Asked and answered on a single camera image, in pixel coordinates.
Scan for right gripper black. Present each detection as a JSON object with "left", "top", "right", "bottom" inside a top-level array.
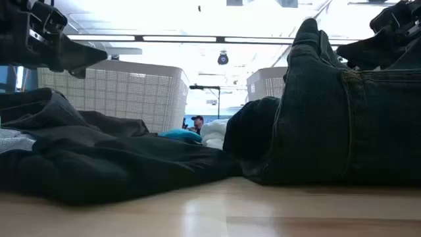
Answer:
[{"left": 335, "top": 0, "right": 421, "bottom": 70}]

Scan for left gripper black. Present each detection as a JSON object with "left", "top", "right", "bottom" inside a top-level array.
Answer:
[{"left": 0, "top": 0, "right": 109, "bottom": 80}]

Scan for dark denim jeans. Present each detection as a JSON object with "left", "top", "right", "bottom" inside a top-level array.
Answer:
[{"left": 222, "top": 17, "right": 421, "bottom": 186}]

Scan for light grey patterned cloth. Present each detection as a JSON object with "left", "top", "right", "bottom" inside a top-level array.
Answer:
[{"left": 0, "top": 128, "right": 37, "bottom": 155}]

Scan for black sweatshirt garment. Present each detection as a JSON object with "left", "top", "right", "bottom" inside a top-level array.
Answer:
[{"left": 0, "top": 86, "right": 243, "bottom": 207}]

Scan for teal cloth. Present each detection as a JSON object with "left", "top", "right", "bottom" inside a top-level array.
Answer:
[{"left": 157, "top": 128, "right": 203, "bottom": 144}]

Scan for white fluffy cloth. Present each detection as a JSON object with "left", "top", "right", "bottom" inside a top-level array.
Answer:
[{"left": 199, "top": 118, "right": 230, "bottom": 151}]

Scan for white perforated laundry basket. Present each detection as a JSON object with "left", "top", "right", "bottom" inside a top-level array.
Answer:
[
  {"left": 36, "top": 59, "right": 190, "bottom": 134},
  {"left": 245, "top": 66, "right": 289, "bottom": 103}
]

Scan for long ceiling light fixture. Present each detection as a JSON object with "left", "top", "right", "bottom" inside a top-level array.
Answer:
[{"left": 66, "top": 34, "right": 360, "bottom": 46}]

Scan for person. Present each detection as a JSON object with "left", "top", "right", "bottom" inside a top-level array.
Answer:
[{"left": 186, "top": 115, "right": 205, "bottom": 136}]

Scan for black pole stand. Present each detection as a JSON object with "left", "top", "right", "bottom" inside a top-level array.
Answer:
[{"left": 188, "top": 84, "right": 222, "bottom": 120}]

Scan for round black ceiling camera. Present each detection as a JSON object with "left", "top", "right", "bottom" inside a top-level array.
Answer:
[{"left": 216, "top": 50, "right": 230, "bottom": 66}]

